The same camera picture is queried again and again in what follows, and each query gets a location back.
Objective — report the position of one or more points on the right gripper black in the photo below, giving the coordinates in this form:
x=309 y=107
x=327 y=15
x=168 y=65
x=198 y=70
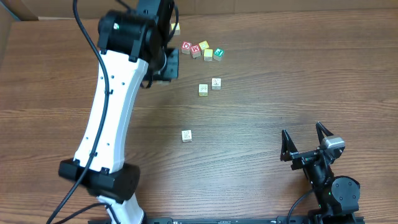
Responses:
x=288 y=150

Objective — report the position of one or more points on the cardboard box back edge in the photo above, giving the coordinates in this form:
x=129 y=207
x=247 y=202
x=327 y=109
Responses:
x=28 y=10

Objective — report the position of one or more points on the yellow block cluster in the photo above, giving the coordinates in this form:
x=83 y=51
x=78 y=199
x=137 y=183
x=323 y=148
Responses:
x=208 y=55
x=203 y=45

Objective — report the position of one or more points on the yellow block upper cluster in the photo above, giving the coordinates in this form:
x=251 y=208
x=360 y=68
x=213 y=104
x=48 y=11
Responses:
x=203 y=45

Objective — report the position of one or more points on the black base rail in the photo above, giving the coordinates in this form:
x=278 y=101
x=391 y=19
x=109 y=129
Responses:
x=277 y=220

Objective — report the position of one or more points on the white block single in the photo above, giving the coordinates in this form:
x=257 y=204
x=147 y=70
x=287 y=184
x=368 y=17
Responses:
x=160 y=82

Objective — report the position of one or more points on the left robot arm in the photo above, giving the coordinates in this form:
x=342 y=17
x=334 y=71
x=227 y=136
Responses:
x=133 y=53

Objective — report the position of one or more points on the far yellow wooden block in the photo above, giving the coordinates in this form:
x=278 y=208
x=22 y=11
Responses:
x=176 y=28

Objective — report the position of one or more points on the red M wooden block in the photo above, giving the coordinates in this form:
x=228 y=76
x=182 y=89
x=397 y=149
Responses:
x=195 y=51

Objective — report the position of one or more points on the white block row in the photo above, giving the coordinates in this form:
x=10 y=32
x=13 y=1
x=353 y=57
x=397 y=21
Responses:
x=203 y=90
x=186 y=136
x=215 y=83

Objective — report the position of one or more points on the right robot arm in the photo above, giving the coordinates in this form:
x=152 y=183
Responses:
x=337 y=196

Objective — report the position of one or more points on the yellow block lower cluster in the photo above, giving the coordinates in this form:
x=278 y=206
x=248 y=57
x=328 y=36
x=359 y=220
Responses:
x=208 y=55

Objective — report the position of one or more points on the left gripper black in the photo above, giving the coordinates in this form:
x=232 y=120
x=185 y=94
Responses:
x=171 y=69

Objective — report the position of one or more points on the green wooden block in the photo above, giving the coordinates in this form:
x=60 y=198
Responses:
x=218 y=54

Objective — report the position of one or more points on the red O wooden block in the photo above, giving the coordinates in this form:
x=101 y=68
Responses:
x=185 y=48

